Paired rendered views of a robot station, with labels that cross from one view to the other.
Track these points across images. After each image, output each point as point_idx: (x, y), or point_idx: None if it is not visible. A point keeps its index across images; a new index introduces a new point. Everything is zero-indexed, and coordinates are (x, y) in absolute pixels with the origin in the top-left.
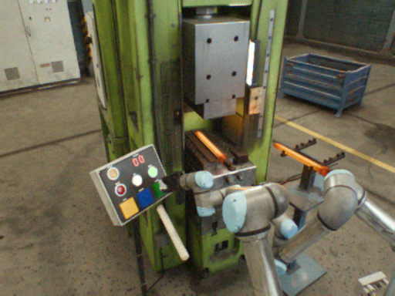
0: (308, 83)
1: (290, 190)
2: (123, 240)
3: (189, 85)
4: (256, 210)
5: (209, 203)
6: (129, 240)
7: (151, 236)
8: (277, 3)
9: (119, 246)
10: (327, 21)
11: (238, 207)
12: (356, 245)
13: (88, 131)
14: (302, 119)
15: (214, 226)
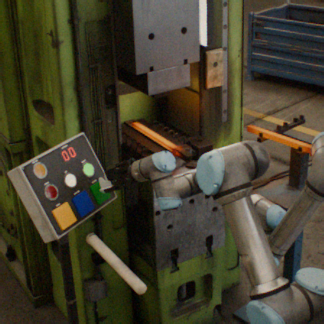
0: (291, 52)
1: (276, 191)
2: (27, 312)
3: (125, 50)
4: (235, 165)
5: (173, 190)
6: (37, 312)
7: (80, 286)
8: None
9: (22, 321)
10: None
11: (215, 163)
12: None
13: None
14: (288, 111)
15: (174, 256)
